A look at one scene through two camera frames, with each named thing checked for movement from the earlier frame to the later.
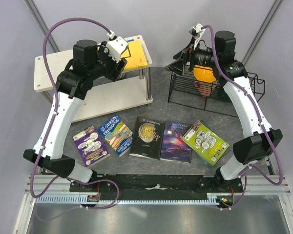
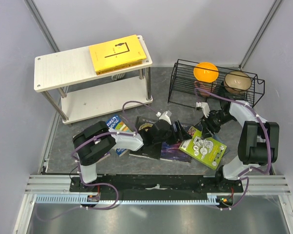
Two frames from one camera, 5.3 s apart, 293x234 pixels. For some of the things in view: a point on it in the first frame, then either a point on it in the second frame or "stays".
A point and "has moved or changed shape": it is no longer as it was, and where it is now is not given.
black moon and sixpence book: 147,140 stays
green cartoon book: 205,142 has moved or changed shape
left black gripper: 117,70 -> 183,135
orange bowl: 203,73 stays
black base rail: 116,186 stays
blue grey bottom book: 205,162 -> 227,150
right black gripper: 182,57 -> 208,128
